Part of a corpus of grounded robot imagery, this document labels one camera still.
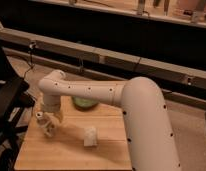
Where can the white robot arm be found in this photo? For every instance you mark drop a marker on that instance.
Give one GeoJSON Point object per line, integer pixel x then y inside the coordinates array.
{"type": "Point", "coordinates": [151, 140]}

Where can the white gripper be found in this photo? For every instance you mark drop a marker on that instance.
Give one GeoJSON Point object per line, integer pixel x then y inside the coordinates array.
{"type": "Point", "coordinates": [58, 115]}

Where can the white sponge block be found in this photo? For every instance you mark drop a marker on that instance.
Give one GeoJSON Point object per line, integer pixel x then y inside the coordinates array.
{"type": "Point", "coordinates": [90, 136]}

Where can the green bowl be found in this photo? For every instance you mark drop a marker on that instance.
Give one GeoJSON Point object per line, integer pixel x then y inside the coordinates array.
{"type": "Point", "coordinates": [83, 104]}

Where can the black chair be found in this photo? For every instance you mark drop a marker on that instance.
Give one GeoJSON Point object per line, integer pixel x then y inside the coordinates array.
{"type": "Point", "coordinates": [13, 101]}

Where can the clear plastic bottle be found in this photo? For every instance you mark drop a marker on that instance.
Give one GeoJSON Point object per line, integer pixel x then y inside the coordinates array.
{"type": "Point", "coordinates": [45, 123]}

